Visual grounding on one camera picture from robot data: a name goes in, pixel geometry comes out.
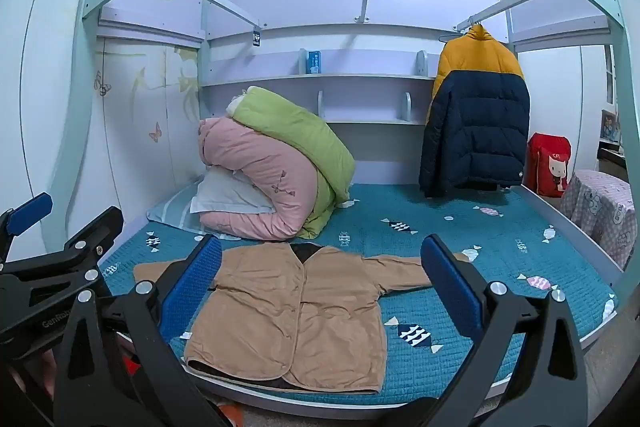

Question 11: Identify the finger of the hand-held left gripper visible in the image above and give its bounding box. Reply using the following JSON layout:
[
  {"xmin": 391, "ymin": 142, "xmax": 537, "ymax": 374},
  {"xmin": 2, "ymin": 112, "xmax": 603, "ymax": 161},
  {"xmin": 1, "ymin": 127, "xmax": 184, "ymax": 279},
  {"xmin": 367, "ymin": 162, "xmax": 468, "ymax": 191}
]
[
  {"xmin": 0, "ymin": 206, "xmax": 125, "ymax": 289},
  {"xmin": 0, "ymin": 192, "xmax": 54, "ymax": 264}
]

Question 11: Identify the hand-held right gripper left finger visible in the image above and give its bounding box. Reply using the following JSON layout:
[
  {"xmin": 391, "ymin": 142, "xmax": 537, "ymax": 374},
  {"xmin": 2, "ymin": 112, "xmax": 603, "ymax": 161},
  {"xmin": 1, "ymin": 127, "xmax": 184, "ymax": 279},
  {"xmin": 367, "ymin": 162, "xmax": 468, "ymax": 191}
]
[{"xmin": 52, "ymin": 234, "xmax": 236, "ymax": 427}]

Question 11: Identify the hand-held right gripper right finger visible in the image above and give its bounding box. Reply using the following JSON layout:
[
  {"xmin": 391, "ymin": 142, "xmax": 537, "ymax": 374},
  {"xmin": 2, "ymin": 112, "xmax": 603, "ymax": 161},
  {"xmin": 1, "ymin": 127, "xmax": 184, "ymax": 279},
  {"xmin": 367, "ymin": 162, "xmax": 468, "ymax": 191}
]
[{"xmin": 395, "ymin": 234, "xmax": 603, "ymax": 427}]

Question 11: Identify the tan jacket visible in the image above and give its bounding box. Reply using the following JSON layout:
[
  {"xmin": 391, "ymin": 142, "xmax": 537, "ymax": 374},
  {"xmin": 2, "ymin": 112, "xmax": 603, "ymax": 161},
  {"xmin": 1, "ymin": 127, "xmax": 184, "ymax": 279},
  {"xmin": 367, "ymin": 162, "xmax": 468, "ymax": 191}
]
[{"xmin": 132, "ymin": 242, "xmax": 468, "ymax": 394}]

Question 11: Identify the striped pale blue pillow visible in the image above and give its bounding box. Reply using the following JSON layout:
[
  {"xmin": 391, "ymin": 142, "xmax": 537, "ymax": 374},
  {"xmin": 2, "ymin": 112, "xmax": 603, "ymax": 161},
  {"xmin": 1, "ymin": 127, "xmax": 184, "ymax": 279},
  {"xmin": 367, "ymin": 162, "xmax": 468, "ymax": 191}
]
[{"xmin": 146, "ymin": 187, "xmax": 221, "ymax": 235}]

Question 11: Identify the teal quilted bed mat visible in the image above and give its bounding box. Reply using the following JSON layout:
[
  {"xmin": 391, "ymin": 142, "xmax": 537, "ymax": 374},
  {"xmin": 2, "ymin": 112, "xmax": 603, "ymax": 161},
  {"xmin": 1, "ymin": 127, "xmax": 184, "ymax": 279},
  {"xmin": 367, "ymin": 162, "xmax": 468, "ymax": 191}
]
[{"xmin": 97, "ymin": 182, "xmax": 621, "ymax": 405}]

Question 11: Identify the white pillow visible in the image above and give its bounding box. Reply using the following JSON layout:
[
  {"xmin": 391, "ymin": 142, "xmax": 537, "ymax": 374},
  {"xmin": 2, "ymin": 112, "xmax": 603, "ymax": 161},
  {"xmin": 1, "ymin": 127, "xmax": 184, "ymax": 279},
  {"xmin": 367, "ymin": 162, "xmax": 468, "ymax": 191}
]
[{"xmin": 190, "ymin": 167, "xmax": 278, "ymax": 215}]

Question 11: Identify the pink quilt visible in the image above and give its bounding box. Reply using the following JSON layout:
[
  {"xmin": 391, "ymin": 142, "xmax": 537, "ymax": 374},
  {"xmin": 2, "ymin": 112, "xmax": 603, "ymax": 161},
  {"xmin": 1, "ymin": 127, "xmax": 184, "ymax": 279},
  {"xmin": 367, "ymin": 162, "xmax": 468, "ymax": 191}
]
[{"xmin": 197, "ymin": 117, "xmax": 328, "ymax": 242}]

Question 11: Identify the red cartoon bag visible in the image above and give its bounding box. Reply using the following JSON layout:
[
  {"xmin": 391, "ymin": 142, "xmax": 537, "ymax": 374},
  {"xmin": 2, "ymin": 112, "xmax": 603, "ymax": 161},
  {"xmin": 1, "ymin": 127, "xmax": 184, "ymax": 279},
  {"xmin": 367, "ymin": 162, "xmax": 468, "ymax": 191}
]
[{"xmin": 527, "ymin": 132, "xmax": 572, "ymax": 198}]

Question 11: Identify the yellow and navy puffer jacket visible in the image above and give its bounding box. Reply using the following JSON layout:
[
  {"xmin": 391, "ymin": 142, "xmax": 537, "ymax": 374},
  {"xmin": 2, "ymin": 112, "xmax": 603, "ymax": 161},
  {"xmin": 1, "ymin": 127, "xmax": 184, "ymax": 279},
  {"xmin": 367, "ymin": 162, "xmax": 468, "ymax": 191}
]
[{"xmin": 419, "ymin": 24, "xmax": 531, "ymax": 198}]

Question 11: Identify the green quilt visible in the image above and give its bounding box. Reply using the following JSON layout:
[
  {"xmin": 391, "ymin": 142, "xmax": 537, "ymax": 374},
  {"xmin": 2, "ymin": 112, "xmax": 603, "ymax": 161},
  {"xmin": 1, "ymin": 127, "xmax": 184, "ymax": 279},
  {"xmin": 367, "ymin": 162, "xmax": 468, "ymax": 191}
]
[{"xmin": 226, "ymin": 87, "xmax": 357, "ymax": 239}]

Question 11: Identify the lilac wall shelf unit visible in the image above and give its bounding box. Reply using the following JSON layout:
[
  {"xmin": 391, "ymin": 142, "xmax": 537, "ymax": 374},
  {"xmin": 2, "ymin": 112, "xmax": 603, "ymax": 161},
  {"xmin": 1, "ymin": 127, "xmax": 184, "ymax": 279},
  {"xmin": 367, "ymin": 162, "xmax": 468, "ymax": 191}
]
[{"xmin": 200, "ymin": 49, "xmax": 441, "ymax": 126}]

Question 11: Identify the picture frame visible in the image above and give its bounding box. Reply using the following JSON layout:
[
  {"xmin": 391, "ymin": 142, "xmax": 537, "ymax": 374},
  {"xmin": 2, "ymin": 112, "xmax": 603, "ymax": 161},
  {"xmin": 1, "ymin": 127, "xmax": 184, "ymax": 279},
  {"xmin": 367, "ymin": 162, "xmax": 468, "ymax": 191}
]
[{"xmin": 600, "ymin": 109, "xmax": 623, "ymax": 142}]

